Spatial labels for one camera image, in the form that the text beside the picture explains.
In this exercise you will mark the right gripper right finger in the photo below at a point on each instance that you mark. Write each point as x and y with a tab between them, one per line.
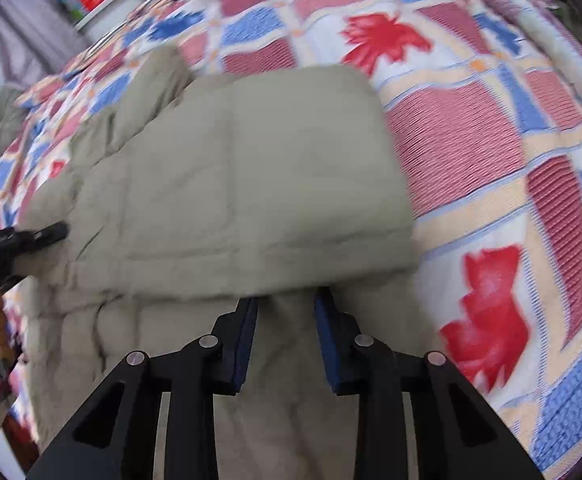
458	435

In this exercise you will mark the grey curtain left panel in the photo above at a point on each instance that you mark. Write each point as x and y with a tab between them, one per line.
36	41

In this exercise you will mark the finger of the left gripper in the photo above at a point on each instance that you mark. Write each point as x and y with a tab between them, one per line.
26	242

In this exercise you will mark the leaf patterned patchwork quilt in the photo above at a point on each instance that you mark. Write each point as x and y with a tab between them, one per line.
487	133

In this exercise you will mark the khaki puffer jacket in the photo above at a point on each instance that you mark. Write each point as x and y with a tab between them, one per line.
192	192

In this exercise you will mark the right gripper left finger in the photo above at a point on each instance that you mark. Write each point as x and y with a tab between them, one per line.
113	435

